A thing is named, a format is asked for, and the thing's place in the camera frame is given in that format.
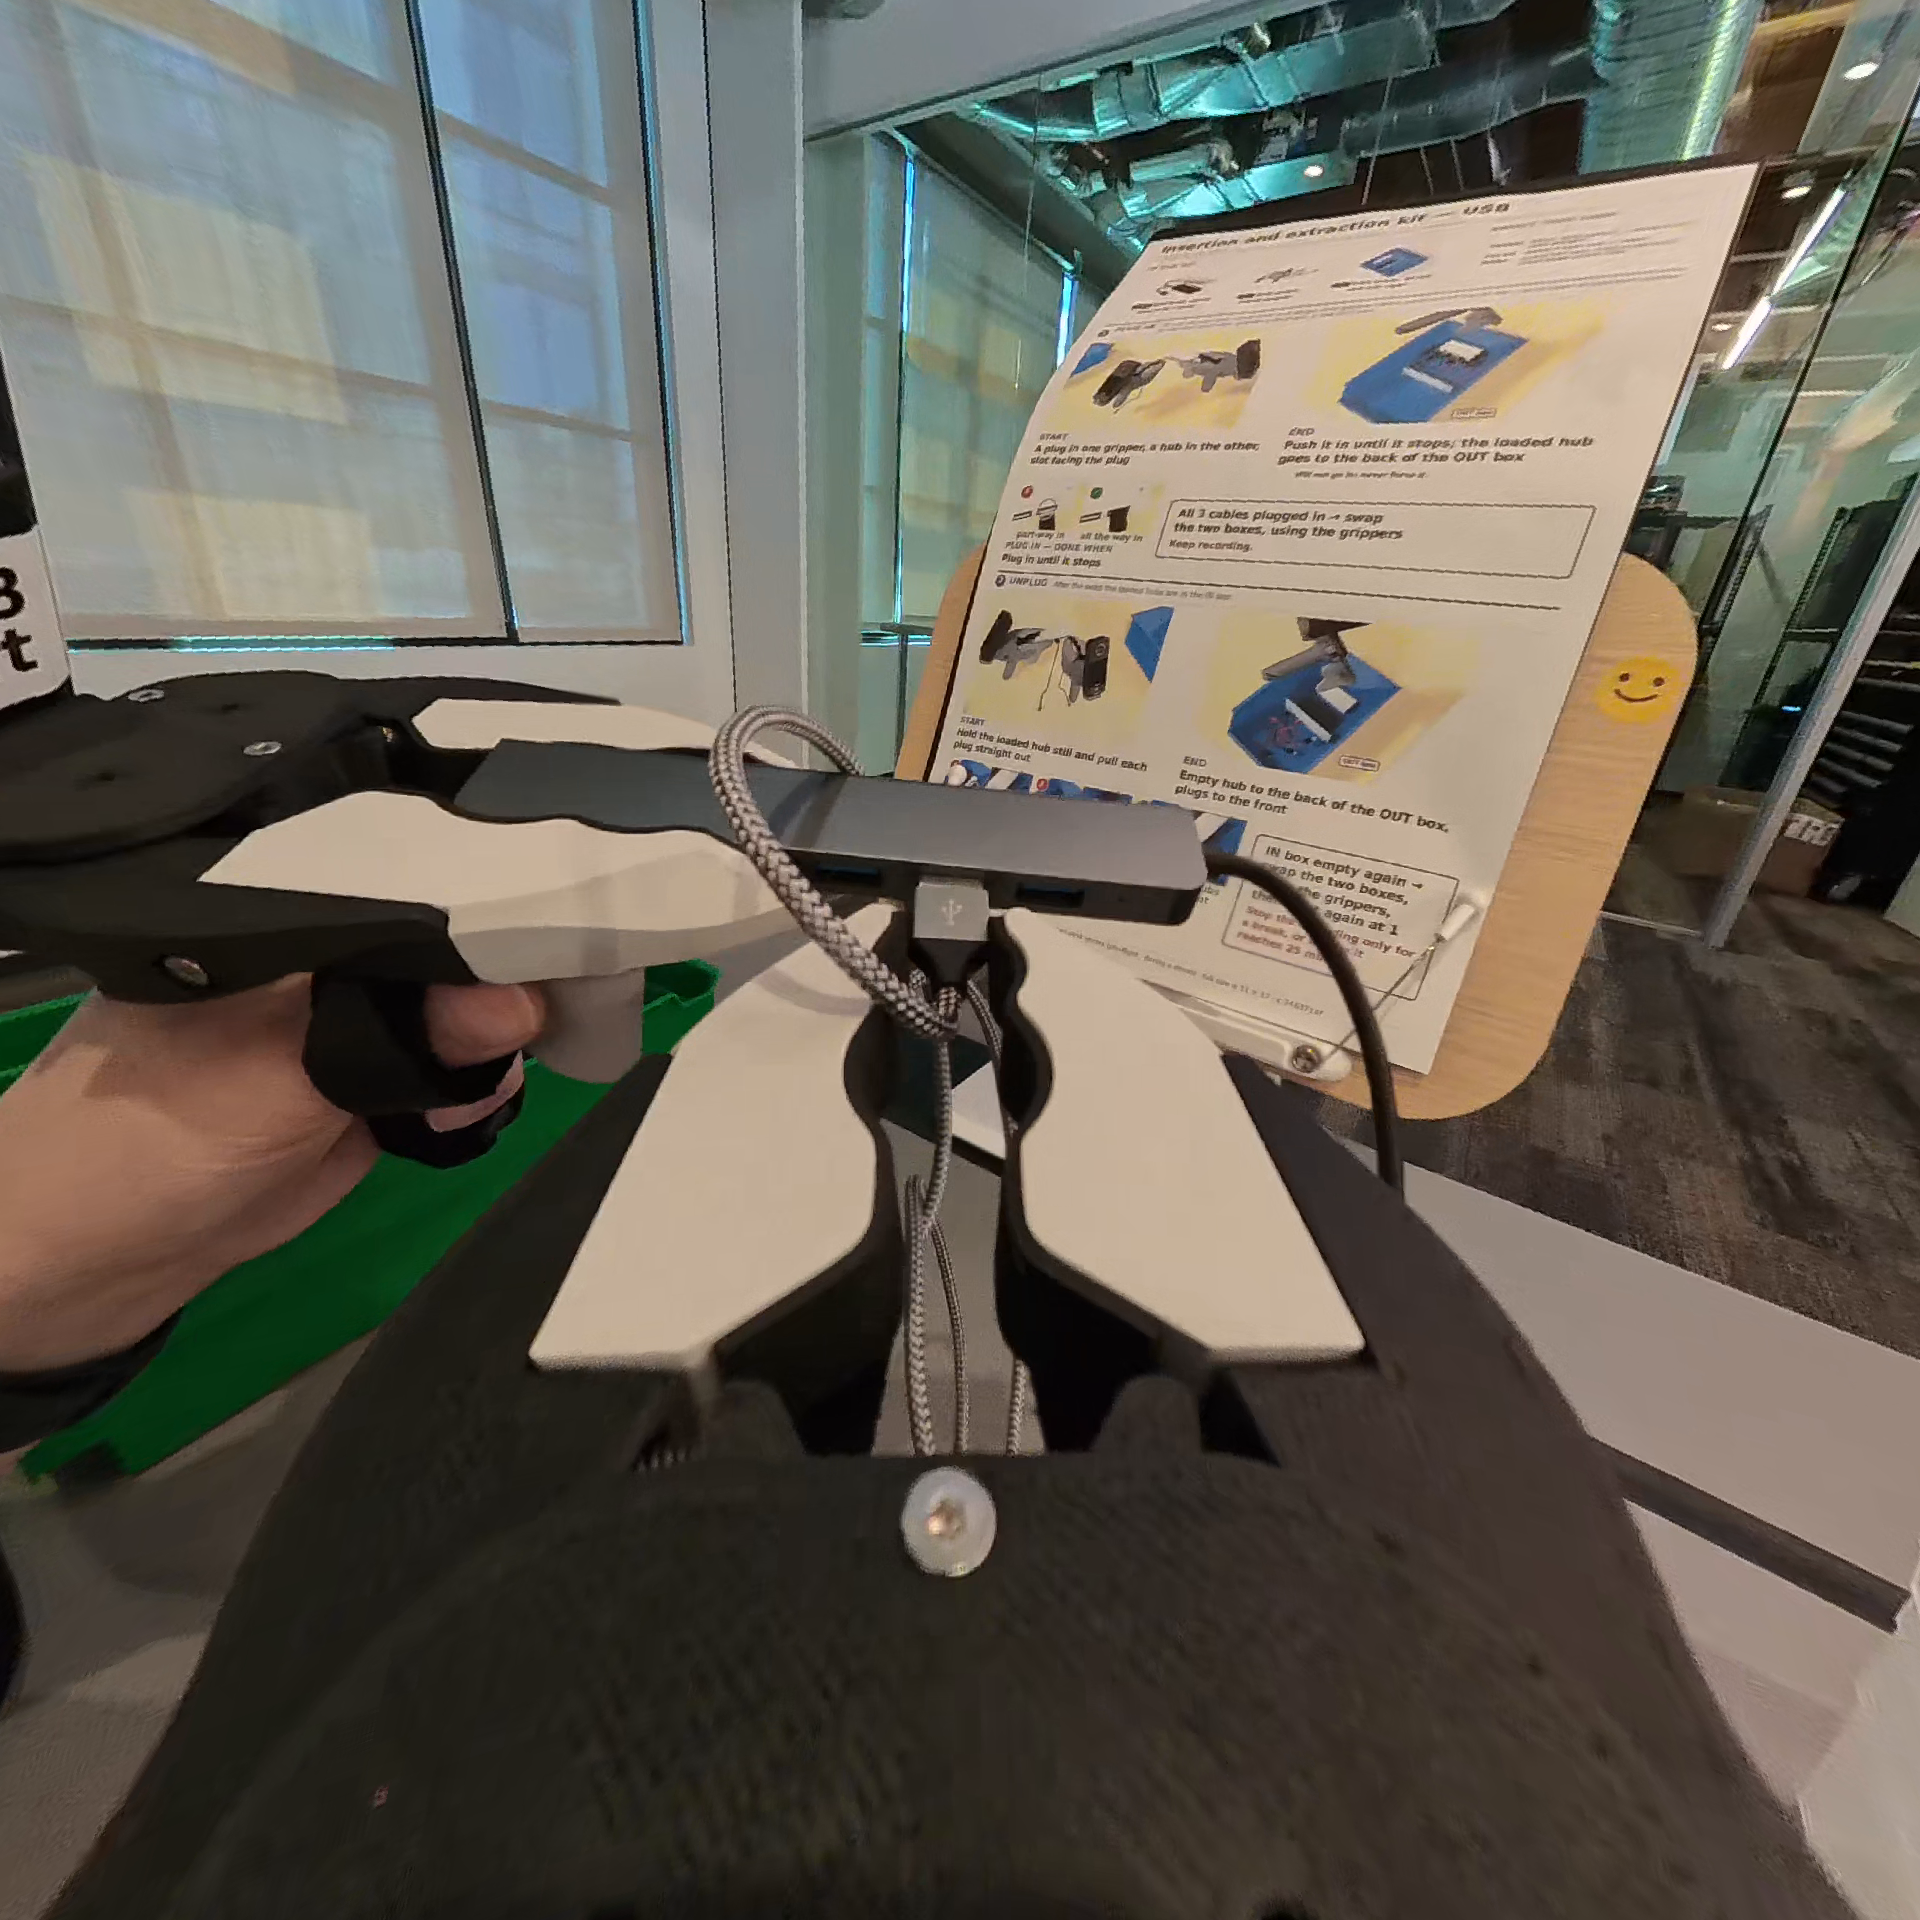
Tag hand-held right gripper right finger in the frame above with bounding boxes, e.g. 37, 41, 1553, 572
982, 921, 1369, 1457

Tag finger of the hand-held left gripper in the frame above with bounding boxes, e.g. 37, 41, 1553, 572
412, 697, 801, 768
198, 790, 824, 989

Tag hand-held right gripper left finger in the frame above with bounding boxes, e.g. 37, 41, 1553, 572
529, 937, 922, 1459

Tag dark grey usb hub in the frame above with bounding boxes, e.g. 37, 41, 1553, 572
454, 736, 1208, 928

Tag grey braided usb cable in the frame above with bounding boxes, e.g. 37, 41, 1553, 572
710, 709, 1041, 1459

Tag green plastic bin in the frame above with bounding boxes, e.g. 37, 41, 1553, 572
0, 960, 722, 1486

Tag person's left hand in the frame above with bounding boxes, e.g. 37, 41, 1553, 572
0, 977, 544, 1373

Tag large glass window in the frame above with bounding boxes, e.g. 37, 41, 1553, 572
0, 0, 683, 646

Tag black wrist watch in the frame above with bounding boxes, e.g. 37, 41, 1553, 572
0, 1311, 183, 1454

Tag cardboard box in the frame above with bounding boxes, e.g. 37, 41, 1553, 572
1665, 784, 1853, 901

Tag black shelving rack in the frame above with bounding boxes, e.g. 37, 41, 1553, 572
1771, 486, 1920, 908

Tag black hub cable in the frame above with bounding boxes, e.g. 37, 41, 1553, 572
1204, 851, 1406, 1196

